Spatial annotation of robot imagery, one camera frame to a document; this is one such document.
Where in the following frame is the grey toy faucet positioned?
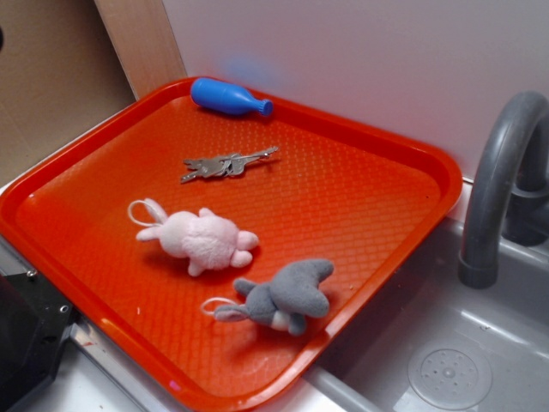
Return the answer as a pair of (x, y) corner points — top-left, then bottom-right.
(458, 91), (548, 289)

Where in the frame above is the silver keys bunch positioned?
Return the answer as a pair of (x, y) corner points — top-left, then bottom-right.
(180, 146), (279, 184)

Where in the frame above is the grey plastic sink basin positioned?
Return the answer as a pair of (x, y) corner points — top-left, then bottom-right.
(305, 220), (548, 411)

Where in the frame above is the blue plastic bottle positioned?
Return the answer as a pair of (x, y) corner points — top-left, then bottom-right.
(190, 77), (274, 116)

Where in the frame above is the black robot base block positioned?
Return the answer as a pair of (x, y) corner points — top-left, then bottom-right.
(1, 248), (76, 411)

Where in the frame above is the orange plastic tray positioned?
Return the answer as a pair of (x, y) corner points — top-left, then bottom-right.
(1, 80), (462, 411)

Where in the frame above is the wooden board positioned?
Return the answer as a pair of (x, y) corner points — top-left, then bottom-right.
(94, 0), (187, 99)

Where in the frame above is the grey plush bunny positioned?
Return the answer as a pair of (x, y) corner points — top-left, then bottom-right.
(201, 258), (335, 336)

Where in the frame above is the pink plush bunny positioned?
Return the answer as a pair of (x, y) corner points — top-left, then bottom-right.
(127, 198), (259, 277)

